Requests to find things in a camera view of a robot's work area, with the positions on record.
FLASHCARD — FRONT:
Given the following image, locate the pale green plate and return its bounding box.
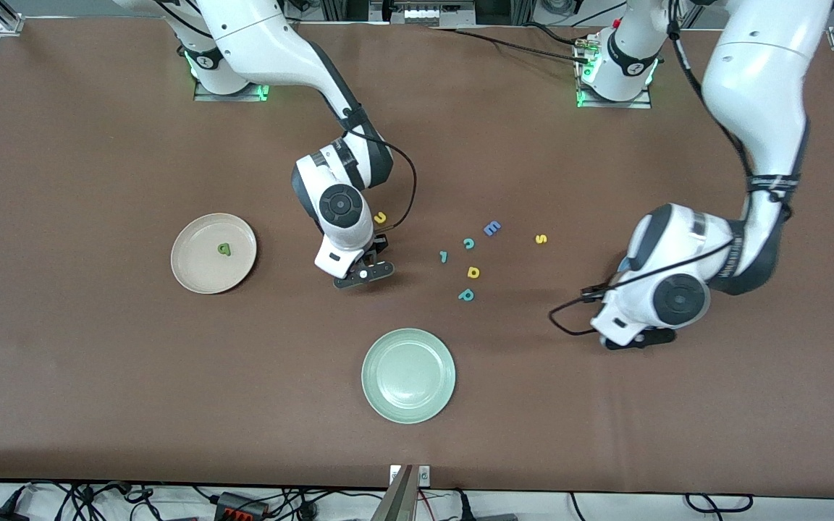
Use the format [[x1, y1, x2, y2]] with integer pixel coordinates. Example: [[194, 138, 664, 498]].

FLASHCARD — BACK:
[[361, 328, 457, 425]]

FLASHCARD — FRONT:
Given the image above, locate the beige brown plate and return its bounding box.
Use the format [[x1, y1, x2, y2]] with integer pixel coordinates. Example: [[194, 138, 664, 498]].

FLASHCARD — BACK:
[[171, 213, 258, 295]]

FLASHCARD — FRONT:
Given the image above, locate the grey metal bar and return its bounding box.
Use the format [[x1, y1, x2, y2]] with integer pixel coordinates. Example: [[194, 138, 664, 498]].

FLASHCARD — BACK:
[[370, 465, 418, 521]]

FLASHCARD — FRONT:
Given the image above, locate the grey terminal block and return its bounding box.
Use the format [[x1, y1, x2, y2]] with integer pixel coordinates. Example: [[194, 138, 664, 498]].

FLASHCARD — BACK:
[[404, 7, 476, 26]]

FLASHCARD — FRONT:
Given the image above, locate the black orange power box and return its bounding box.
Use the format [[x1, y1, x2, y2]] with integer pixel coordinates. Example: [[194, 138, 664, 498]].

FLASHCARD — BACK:
[[214, 492, 269, 519]]

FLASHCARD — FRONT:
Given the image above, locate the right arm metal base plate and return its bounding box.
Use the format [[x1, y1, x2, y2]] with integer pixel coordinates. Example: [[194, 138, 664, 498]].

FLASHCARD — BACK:
[[194, 69, 271, 102]]

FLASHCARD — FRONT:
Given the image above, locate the black looped cable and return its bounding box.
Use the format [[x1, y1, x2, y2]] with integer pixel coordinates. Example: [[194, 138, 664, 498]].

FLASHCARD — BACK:
[[685, 494, 754, 514]]

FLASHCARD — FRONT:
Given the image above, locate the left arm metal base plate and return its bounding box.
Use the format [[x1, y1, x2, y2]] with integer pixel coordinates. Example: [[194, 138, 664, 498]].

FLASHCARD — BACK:
[[576, 33, 653, 109]]

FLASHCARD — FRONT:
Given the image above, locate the long black table cable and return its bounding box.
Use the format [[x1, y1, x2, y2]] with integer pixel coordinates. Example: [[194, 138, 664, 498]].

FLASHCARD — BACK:
[[428, 26, 591, 63]]

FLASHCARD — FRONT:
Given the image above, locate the short black table cable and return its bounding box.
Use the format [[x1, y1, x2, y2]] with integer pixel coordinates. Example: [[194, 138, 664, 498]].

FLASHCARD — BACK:
[[522, 22, 591, 48]]

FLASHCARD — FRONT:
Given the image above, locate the black tangled cable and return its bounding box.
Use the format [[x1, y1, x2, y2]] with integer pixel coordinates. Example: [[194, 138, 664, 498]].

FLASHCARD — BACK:
[[19, 480, 172, 521]]

